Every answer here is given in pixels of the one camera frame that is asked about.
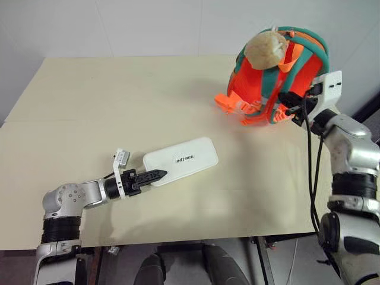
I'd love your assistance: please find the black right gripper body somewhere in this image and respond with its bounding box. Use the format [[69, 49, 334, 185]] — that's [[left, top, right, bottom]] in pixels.
[[297, 83, 323, 120]]

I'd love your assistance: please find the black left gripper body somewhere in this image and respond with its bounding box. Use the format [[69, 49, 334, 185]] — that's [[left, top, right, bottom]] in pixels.
[[119, 169, 142, 199]]

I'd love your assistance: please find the white rectangular box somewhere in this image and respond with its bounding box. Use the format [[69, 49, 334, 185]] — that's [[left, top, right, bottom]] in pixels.
[[142, 136, 220, 188]]

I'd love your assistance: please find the orange and teal backpack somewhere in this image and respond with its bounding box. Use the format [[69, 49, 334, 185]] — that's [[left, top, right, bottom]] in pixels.
[[214, 26, 331, 128]]

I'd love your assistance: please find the beige plush backpack charm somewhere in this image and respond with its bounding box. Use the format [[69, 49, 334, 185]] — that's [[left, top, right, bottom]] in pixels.
[[245, 27, 290, 70]]

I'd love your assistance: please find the dark rounded shape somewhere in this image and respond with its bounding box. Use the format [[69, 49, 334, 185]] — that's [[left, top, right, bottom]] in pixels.
[[138, 254, 167, 285], [201, 243, 251, 285]]

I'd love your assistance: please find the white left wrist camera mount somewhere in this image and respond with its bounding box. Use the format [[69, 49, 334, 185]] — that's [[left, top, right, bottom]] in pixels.
[[112, 147, 132, 200]]

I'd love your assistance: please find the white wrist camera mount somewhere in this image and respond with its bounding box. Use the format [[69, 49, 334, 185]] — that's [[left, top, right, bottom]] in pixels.
[[112, 147, 132, 200], [312, 70, 343, 120]]

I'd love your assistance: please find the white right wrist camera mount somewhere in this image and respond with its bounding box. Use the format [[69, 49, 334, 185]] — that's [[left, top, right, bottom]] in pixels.
[[312, 70, 343, 120]]

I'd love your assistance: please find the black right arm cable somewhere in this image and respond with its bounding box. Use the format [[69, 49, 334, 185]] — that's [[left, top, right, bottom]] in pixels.
[[300, 94, 325, 236]]

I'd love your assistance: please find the metal table frame leg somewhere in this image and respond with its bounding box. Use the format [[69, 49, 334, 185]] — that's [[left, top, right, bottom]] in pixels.
[[255, 236, 286, 285], [73, 246, 104, 285]]

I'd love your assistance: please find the thin white cable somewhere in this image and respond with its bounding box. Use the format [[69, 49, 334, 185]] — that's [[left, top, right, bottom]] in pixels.
[[290, 237, 299, 270]]

